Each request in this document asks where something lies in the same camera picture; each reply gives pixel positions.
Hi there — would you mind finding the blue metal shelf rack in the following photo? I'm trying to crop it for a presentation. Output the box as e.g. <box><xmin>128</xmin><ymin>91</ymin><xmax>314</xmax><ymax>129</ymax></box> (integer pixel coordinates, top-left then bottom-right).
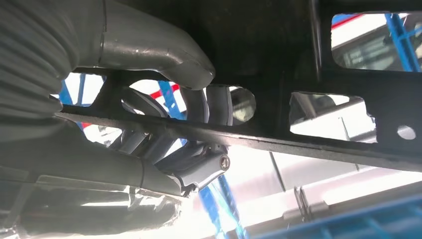
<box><xmin>59</xmin><ymin>13</ymin><xmax>422</xmax><ymax>239</ymax></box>

